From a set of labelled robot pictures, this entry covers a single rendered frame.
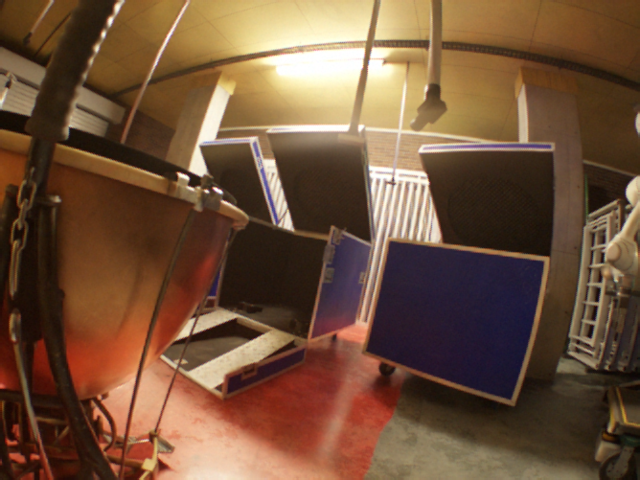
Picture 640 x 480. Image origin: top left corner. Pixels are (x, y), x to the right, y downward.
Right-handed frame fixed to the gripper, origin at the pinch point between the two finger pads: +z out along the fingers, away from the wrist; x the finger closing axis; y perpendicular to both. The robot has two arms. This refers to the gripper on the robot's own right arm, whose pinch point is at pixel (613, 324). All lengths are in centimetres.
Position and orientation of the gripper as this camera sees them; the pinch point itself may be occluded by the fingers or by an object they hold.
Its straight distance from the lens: 185.7
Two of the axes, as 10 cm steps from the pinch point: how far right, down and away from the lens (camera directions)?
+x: 7.7, 2.0, 6.1
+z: -2.0, 9.8, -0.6
